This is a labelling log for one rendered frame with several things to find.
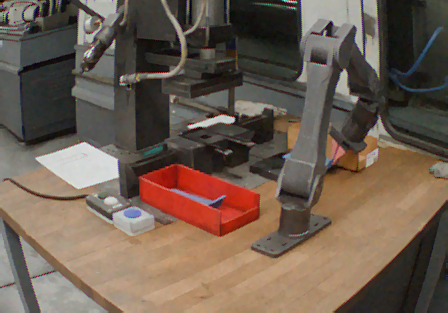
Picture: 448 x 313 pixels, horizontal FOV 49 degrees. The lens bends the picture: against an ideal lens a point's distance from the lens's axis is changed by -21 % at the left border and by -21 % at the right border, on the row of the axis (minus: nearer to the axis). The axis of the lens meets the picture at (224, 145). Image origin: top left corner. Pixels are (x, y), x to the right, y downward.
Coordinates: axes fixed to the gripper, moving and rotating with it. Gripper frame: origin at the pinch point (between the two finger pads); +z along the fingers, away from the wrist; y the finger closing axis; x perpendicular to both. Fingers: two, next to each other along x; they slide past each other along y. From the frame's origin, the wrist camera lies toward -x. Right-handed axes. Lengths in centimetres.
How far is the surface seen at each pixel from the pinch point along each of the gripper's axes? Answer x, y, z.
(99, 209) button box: 56, 20, 14
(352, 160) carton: -5.1, -3.1, -1.1
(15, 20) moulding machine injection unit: -101, 348, 180
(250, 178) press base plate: 15.0, 11.4, 11.0
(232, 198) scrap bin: 31.5, 5.4, 4.6
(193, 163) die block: 26.0, 20.8, 10.8
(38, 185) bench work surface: 58, 43, 30
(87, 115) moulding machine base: -60, 148, 127
